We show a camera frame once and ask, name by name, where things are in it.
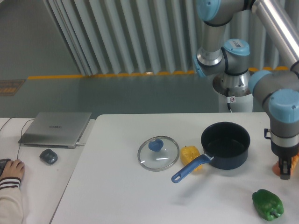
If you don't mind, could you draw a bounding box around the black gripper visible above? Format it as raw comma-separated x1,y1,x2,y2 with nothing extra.
271,141,299,180

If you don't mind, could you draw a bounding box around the dark blue saucepan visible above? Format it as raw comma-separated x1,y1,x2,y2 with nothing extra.
171,122,250,183

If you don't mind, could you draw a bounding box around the white striped sleeve forearm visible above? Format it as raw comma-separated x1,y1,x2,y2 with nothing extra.
0,177,23,224

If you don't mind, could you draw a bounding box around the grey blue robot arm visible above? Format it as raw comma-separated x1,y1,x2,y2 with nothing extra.
193,0,299,180

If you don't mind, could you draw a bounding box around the person's hand on mouse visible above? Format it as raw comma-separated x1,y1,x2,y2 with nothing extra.
0,159,25,180

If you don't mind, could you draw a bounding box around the orange bread loaf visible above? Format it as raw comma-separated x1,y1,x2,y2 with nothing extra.
291,153,299,175

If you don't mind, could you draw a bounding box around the green bell pepper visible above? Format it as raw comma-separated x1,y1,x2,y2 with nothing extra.
252,189,285,221

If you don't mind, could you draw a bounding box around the yellow bell pepper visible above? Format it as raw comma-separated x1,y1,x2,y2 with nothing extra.
179,146,201,167

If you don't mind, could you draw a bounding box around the glass lid blue knob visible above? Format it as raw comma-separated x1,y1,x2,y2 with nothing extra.
137,136,180,172

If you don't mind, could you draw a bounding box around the folding partition screen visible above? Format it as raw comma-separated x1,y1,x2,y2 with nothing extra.
45,0,299,76

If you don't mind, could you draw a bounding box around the silver laptop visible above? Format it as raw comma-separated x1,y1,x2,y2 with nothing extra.
19,112,91,148

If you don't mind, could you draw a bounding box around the dark grey earbuds case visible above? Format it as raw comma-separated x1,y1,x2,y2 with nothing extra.
39,148,58,165

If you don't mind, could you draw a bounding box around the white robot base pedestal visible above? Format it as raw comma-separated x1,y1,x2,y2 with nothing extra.
213,70,254,112

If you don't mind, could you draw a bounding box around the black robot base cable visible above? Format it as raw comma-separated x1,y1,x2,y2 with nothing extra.
225,87,233,113

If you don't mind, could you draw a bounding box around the black laptop cable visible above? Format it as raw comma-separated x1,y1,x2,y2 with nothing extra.
16,118,36,160

